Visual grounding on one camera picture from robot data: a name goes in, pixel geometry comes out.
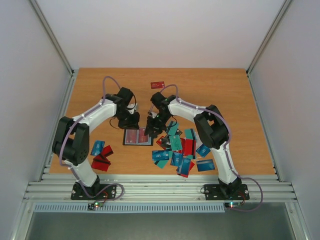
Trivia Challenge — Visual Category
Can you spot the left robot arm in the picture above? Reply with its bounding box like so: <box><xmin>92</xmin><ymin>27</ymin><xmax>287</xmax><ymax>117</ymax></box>
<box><xmin>52</xmin><ymin>87</ymin><xmax>140</xmax><ymax>199</ymax></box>

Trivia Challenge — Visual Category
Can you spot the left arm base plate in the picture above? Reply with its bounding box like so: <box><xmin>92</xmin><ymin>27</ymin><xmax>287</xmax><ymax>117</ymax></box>
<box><xmin>70</xmin><ymin>182</ymin><xmax>117</xmax><ymax>201</ymax></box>

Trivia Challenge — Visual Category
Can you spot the red stripe card centre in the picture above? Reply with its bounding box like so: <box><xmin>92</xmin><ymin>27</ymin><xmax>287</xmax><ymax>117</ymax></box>
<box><xmin>180</xmin><ymin>138</ymin><xmax>196</xmax><ymax>156</ymax></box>

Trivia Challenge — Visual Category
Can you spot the blue VIP card left pile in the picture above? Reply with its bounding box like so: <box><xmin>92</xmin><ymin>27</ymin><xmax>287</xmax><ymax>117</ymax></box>
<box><xmin>151</xmin><ymin>150</ymin><xmax>170</xmax><ymax>161</ymax></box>

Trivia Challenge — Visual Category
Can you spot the lone red card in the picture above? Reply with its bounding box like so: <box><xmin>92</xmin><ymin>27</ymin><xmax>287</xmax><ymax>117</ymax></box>
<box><xmin>150</xmin><ymin>81</ymin><xmax>165</xmax><ymax>89</ymax></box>

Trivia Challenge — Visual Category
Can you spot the aluminium rail frame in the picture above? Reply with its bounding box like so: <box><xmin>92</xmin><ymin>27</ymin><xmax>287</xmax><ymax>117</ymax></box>
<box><xmin>23</xmin><ymin>173</ymin><xmax>297</xmax><ymax>203</ymax></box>

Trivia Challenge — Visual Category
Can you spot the teal VIP card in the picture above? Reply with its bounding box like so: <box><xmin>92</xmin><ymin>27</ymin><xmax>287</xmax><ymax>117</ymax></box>
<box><xmin>169</xmin><ymin>135</ymin><xmax>183</xmax><ymax>151</ymax></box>

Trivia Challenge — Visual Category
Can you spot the red vip card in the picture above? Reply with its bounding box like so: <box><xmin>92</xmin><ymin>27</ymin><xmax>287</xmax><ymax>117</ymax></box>
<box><xmin>124</xmin><ymin>129</ymin><xmax>138</xmax><ymax>145</ymax></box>
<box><xmin>138</xmin><ymin>127</ymin><xmax>150</xmax><ymax>144</ymax></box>

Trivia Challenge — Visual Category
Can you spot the blue card left group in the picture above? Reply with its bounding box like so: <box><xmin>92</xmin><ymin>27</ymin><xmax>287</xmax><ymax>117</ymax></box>
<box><xmin>90</xmin><ymin>140</ymin><xmax>105</xmax><ymax>156</ymax></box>

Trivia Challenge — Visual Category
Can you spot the grey cable duct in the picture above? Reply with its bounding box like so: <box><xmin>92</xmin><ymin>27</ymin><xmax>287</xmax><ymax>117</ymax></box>
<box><xmin>33</xmin><ymin>202</ymin><xmax>225</xmax><ymax>214</ymax></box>

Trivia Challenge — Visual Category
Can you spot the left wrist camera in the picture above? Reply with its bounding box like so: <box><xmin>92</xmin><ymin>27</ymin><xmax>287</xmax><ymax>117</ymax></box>
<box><xmin>126</xmin><ymin>104</ymin><xmax>138</xmax><ymax>115</ymax></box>

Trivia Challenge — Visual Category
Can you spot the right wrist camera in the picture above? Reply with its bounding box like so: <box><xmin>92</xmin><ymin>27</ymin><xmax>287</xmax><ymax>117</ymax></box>
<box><xmin>148</xmin><ymin>108</ymin><xmax>157</xmax><ymax>118</ymax></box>

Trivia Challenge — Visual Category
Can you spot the red VIP card front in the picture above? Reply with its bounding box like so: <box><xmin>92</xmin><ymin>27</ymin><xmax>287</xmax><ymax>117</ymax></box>
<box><xmin>138</xmin><ymin>127</ymin><xmax>150</xmax><ymax>144</ymax></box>

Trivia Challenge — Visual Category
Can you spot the large red card left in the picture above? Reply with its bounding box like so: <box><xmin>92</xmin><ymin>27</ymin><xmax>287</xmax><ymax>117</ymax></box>
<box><xmin>91</xmin><ymin>154</ymin><xmax>111</xmax><ymax>172</ymax></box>

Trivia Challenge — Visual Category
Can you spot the blue card front pile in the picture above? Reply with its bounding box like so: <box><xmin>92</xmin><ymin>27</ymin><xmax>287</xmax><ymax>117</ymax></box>
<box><xmin>176</xmin><ymin>158</ymin><xmax>195</xmax><ymax>178</ymax></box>

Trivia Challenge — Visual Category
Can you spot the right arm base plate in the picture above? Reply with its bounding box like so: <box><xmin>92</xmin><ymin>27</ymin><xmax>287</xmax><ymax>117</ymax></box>
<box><xmin>203</xmin><ymin>184</ymin><xmax>250</xmax><ymax>201</ymax></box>

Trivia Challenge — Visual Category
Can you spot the small red card left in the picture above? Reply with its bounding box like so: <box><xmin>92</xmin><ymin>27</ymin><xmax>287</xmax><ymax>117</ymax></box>
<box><xmin>100</xmin><ymin>145</ymin><xmax>114</xmax><ymax>158</ymax></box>

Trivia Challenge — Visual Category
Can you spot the blue card right pile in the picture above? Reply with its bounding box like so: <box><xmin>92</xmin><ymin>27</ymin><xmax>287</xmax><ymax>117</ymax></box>
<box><xmin>196</xmin><ymin>144</ymin><xmax>211</xmax><ymax>158</ymax></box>

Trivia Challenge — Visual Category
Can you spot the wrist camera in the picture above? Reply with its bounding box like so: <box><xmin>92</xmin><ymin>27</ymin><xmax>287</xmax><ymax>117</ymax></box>
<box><xmin>148</xmin><ymin>108</ymin><xmax>157</xmax><ymax>118</ymax></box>
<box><xmin>126</xmin><ymin>104</ymin><xmax>138</xmax><ymax>115</ymax></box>

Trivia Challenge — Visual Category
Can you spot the teal stripe card upper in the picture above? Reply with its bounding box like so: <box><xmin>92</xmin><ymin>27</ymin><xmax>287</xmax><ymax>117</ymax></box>
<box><xmin>184</xmin><ymin>128</ymin><xmax>196</xmax><ymax>140</ymax></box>

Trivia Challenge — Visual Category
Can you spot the black leather card holder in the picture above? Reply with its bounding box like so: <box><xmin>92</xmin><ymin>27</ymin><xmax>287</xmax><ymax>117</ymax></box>
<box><xmin>122</xmin><ymin>128</ymin><xmax>154</xmax><ymax>146</ymax></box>

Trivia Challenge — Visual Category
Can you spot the blue stripe card right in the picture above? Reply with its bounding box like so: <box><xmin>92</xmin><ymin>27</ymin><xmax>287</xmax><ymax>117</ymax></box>
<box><xmin>196</xmin><ymin>159</ymin><xmax>215</xmax><ymax>172</ymax></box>

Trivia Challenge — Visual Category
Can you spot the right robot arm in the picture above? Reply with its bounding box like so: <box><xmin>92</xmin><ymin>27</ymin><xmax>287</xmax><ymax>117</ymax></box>
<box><xmin>145</xmin><ymin>92</ymin><xmax>239</xmax><ymax>198</ymax></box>

